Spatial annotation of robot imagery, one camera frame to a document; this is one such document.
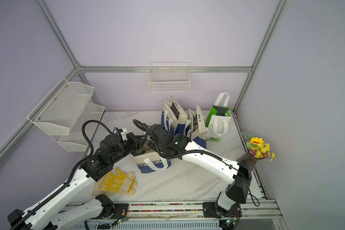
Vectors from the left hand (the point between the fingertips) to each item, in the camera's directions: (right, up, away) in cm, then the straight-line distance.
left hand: (147, 136), depth 69 cm
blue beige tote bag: (+2, -13, +2) cm, 13 cm away
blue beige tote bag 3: (+26, +5, +7) cm, 27 cm away
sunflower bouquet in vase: (+55, -7, +2) cm, 55 cm away
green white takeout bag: (+39, +7, +15) cm, 43 cm away
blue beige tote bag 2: (+12, +10, +15) cm, 22 cm away
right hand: (+6, -1, +6) cm, 8 cm away
